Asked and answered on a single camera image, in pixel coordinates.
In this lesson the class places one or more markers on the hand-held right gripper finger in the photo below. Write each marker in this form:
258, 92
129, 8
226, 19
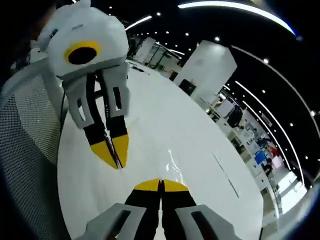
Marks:
190, 212
117, 120
92, 125
135, 212

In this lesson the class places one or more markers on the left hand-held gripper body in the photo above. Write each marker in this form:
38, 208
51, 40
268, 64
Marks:
87, 40

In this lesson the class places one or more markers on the clear food packaging bag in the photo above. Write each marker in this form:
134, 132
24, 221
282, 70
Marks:
172, 162

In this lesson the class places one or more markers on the long white strip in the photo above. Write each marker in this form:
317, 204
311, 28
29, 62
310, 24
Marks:
226, 175

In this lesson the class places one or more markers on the grey mesh office chair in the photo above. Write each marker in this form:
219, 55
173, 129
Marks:
27, 150

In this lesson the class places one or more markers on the black box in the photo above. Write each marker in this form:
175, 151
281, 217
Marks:
187, 87

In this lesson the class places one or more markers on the blue storage box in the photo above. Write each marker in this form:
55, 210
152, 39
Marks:
259, 158

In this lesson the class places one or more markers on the white square pillar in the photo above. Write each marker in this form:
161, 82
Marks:
207, 67

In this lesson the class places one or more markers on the black backpack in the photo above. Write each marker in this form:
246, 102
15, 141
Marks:
235, 116

